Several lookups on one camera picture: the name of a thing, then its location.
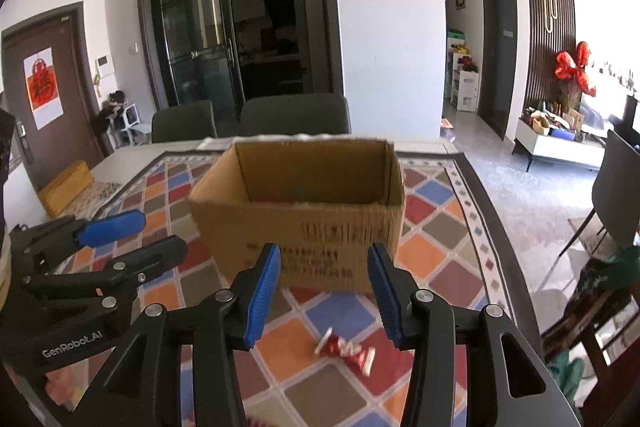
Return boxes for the yellow woven box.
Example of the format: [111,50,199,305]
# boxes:
[38,160,94,218]

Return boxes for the red white wrapped candy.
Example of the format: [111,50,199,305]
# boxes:
[314,327,376,377]

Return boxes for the colourful checkered table mat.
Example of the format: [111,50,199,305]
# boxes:
[62,150,541,426]

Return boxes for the red fu door poster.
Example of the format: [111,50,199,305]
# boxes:
[23,48,64,130]

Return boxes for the grey dining chair left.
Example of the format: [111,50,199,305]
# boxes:
[151,100,218,143]

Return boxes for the grey dining chair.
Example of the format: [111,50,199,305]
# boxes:
[151,100,218,143]
[240,93,352,136]

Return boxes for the brown entrance door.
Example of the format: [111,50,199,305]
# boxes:
[1,6,105,191]

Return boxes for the brown cardboard box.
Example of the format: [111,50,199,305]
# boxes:
[189,138,405,294]

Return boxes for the grey dining chair right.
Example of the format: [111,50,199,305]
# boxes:
[240,93,352,136]

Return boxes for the dark side chair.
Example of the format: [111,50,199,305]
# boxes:
[539,130,639,288]

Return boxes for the white low tv stand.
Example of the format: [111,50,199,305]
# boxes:
[514,119,605,170]

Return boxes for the white shelf with toys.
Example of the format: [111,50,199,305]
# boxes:
[446,52,480,113]

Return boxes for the black glass cabinet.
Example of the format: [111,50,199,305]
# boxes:
[138,0,343,124]

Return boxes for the dark hallway door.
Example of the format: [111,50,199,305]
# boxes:
[478,0,518,139]

